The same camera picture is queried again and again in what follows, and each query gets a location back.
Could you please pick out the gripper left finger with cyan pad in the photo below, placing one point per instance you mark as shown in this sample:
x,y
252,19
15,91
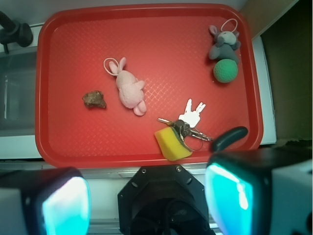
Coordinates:
x,y
44,202

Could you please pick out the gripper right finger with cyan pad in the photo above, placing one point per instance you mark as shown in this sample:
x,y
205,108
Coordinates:
x,y
268,191

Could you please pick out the gray plush animal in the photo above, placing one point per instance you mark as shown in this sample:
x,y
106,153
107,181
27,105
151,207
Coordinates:
x,y
225,42

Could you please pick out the yellow sponge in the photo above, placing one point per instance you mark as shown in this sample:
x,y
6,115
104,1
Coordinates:
x,y
171,144

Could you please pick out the bunch of metal keys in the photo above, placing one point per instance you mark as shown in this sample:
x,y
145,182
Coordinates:
x,y
184,130

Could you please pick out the white bunny-shaped tag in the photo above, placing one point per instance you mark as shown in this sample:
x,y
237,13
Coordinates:
x,y
192,117

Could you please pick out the brown rock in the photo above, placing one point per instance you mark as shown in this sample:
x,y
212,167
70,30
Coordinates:
x,y
94,99

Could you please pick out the green dimpled ball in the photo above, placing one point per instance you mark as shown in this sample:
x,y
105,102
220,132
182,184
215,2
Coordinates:
x,y
225,70

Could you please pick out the red plastic tray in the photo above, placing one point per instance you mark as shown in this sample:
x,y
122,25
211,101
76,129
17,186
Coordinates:
x,y
166,46

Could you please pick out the pink plush bunny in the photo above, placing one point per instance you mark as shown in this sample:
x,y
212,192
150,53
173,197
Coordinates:
x,y
130,89

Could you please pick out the black octagonal mount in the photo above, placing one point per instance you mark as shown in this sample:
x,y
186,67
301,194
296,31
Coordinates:
x,y
163,200

